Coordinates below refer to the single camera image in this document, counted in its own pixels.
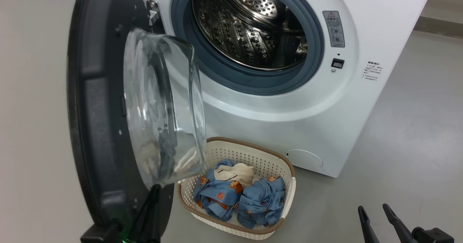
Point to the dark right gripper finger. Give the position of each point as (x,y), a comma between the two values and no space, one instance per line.
(398,225)
(367,228)

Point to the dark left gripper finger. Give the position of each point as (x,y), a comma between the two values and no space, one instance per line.
(150,221)

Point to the blue bear-print garment cream collar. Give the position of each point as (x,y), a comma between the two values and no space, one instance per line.
(217,199)

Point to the black round glass washer door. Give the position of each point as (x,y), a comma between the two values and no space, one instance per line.
(97,109)

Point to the white front-load washing machine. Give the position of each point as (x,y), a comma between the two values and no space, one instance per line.
(289,127)

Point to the black door latch socket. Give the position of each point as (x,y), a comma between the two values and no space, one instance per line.
(338,63)

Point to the metal door hinge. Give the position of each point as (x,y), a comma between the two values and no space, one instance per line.
(153,13)

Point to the cream perforated laundry basket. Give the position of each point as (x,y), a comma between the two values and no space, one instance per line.
(238,152)

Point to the small printed text label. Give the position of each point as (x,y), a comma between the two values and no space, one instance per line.
(372,71)

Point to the grey warning sticker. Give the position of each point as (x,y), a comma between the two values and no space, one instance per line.
(333,28)

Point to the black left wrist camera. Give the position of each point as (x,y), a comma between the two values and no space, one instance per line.
(99,234)

